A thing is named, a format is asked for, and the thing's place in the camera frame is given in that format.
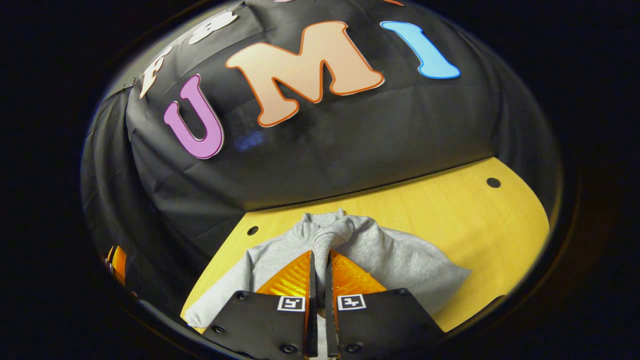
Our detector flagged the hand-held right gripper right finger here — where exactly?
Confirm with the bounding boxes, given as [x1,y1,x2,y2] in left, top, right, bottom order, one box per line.
[325,250,447,360]

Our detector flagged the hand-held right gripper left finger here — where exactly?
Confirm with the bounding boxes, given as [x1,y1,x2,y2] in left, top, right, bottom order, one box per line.
[202,250,319,360]

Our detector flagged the grey zip-neck sweatshirt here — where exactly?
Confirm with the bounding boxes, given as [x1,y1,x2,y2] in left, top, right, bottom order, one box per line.
[182,209,473,332]

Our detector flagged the black backdrop cloth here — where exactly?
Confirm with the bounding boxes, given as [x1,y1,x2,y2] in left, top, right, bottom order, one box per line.
[80,0,564,321]

